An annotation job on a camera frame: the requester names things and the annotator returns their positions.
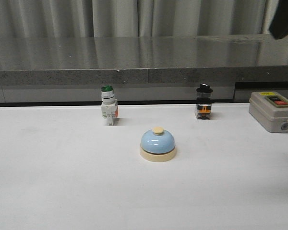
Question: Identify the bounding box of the blue desk bell cream base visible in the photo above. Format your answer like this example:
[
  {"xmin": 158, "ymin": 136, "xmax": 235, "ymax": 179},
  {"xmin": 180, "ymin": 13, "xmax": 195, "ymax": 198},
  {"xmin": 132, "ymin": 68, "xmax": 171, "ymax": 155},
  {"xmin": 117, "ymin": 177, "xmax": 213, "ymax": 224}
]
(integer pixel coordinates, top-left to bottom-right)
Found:
[{"xmin": 140, "ymin": 126, "xmax": 177, "ymax": 162}]

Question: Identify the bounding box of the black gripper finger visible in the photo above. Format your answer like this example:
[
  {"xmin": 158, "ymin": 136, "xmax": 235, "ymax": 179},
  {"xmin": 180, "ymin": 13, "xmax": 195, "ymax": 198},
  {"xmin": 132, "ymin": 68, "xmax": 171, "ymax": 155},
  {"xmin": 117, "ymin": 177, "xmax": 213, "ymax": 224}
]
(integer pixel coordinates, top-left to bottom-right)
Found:
[{"xmin": 268, "ymin": 0, "xmax": 288, "ymax": 40}]

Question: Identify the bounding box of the grey stone counter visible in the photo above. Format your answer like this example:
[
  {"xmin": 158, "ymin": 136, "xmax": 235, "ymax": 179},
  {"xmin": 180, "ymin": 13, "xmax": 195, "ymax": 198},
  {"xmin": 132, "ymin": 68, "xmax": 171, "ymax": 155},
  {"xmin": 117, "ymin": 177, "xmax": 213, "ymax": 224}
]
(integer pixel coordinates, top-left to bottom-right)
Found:
[{"xmin": 0, "ymin": 34, "xmax": 288, "ymax": 104}]

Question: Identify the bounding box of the black rotary selector switch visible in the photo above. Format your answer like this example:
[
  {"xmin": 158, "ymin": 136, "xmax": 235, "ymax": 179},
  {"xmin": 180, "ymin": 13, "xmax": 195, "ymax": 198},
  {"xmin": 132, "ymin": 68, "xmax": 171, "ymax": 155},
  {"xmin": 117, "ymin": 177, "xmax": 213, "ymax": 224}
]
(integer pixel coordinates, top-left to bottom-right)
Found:
[{"xmin": 195, "ymin": 83, "xmax": 213, "ymax": 120}]

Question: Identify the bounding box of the grey push button switch box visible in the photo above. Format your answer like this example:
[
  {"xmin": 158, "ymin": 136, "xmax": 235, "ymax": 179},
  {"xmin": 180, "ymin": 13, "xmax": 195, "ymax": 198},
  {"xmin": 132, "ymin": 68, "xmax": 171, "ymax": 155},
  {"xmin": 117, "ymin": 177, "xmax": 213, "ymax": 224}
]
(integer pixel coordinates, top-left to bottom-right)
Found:
[{"xmin": 249, "ymin": 92, "xmax": 288, "ymax": 133}]

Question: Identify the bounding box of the green pushbutton switch white body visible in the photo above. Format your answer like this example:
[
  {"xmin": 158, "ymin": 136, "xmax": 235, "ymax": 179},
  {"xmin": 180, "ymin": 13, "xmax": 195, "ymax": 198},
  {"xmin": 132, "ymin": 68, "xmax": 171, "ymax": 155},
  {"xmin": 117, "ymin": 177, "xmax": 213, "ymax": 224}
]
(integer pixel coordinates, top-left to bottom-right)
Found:
[{"xmin": 101, "ymin": 85, "xmax": 118, "ymax": 125}]

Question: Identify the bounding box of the grey curtain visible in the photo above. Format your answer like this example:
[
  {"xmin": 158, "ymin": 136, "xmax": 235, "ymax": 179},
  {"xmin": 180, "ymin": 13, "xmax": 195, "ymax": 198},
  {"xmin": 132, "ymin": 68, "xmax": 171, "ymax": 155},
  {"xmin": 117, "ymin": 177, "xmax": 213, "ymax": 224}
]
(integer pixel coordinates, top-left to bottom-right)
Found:
[{"xmin": 0, "ymin": 0, "xmax": 278, "ymax": 38}]

